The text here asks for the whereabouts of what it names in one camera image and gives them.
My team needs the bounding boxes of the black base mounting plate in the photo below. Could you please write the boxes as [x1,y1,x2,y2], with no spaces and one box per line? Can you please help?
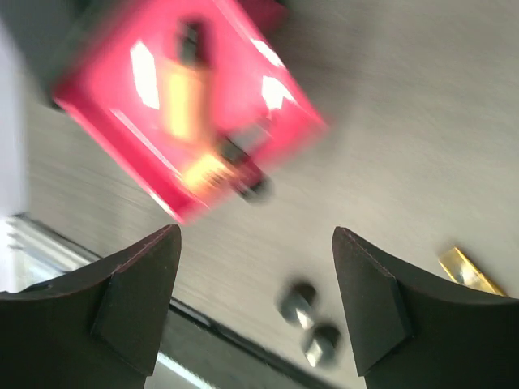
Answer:
[157,297,333,388]

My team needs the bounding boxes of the black round compact right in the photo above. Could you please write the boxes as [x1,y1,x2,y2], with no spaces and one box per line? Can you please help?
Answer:
[302,323,341,368]

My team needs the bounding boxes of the peach foundation bottle black cap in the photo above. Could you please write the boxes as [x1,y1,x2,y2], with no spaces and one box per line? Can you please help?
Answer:
[182,129,268,195]

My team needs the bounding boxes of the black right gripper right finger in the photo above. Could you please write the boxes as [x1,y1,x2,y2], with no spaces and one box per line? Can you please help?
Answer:
[332,227,518,388]

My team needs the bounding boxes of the beige foundation bottle black pump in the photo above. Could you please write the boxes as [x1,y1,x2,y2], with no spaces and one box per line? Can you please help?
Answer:
[158,19,212,145]

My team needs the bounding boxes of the aluminium frame rail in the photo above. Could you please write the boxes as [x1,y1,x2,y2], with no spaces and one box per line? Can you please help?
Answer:
[1,215,100,293]

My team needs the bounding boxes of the pink drawer tray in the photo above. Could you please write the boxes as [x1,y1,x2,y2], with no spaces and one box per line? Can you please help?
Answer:
[53,1,324,222]

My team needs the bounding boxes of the black drawer knob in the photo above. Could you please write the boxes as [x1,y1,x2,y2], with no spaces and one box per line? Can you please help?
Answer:
[238,177,272,204]

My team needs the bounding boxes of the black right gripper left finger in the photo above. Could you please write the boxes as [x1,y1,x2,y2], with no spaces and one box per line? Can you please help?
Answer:
[1,225,182,388]

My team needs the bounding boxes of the gold black lipstick upper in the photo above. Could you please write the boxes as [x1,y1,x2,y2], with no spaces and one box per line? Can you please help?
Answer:
[439,246,507,297]

